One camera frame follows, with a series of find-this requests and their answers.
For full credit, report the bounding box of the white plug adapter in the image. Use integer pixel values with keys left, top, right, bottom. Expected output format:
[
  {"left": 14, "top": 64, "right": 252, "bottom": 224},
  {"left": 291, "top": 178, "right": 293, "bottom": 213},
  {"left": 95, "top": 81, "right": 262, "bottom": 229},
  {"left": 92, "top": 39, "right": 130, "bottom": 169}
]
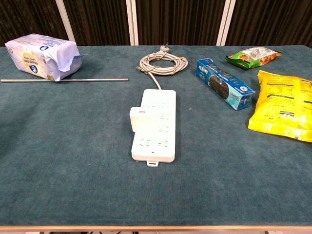
[{"left": 129, "top": 106, "right": 152, "bottom": 134}]

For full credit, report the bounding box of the white power strip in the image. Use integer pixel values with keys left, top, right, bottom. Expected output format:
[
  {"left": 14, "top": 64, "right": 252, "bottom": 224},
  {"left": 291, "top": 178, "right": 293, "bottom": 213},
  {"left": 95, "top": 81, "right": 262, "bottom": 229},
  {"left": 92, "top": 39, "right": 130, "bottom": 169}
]
[{"left": 131, "top": 89, "right": 176, "bottom": 168}]

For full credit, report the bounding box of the thin metal rod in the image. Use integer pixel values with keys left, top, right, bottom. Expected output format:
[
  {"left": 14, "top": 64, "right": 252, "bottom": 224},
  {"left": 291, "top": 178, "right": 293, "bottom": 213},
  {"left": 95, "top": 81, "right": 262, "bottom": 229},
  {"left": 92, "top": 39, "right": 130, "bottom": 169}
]
[{"left": 0, "top": 78, "right": 129, "bottom": 83}]

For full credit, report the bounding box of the blue cookie box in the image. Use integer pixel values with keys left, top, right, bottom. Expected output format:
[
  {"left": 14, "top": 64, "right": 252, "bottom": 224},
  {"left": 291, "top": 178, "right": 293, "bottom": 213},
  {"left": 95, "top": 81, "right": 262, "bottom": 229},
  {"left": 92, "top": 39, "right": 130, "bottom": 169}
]
[{"left": 195, "top": 58, "right": 256, "bottom": 111}]

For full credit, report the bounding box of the teal felt table cloth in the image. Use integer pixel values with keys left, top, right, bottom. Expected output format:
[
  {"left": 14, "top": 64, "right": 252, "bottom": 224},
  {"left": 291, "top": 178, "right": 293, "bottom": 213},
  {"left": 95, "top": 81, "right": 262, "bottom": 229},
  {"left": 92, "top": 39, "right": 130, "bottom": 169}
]
[{"left": 0, "top": 45, "right": 312, "bottom": 226}]

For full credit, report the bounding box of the green snack bag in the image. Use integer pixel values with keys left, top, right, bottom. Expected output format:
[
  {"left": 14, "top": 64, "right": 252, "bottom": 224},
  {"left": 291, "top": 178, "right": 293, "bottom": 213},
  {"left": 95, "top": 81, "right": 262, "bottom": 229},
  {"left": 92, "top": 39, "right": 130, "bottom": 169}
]
[{"left": 224, "top": 46, "right": 283, "bottom": 71}]

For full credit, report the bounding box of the yellow chip bag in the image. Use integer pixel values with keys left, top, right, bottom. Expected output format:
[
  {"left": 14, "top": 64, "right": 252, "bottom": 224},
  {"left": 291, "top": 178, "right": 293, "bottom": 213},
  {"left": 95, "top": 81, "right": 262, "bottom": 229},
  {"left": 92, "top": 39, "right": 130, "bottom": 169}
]
[{"left": 248, "top": 70, "right": 312, "bottom": 143}]

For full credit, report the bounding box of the white blue tissue pack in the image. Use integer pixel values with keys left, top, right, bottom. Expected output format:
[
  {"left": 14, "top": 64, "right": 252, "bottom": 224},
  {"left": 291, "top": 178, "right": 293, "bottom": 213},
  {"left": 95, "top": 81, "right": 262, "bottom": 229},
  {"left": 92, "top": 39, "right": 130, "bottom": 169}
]
[{"left": 4, "top": 33, "right": 83, "bottom": 82}]

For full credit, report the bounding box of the grey coiled power cord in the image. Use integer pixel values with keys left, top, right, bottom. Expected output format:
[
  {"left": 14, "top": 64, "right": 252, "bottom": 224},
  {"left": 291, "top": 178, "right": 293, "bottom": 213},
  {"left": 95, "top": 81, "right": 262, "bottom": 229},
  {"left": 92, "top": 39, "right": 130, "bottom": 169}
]
[{"left": 136, "top": 45, "right": 189, "bottom": 90}]

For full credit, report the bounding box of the white upright partition post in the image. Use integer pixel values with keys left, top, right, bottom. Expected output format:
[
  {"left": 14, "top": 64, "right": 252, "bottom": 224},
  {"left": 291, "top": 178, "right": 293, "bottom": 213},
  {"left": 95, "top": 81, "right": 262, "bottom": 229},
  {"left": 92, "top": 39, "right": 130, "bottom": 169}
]
[{"left": 125, "top": 0, "right": 139, "bottom": 46}]

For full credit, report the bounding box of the white slanted partition post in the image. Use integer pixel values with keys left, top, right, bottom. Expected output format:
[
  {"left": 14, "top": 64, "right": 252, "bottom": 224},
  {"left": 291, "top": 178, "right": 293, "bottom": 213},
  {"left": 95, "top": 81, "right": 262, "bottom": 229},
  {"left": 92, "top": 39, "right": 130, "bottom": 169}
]
[
  {"left": 55, "top": 0, "right": 76, "bottom": 47},
  {"left": 216, "top": 0, "right": 236, "bottom": 46}
]

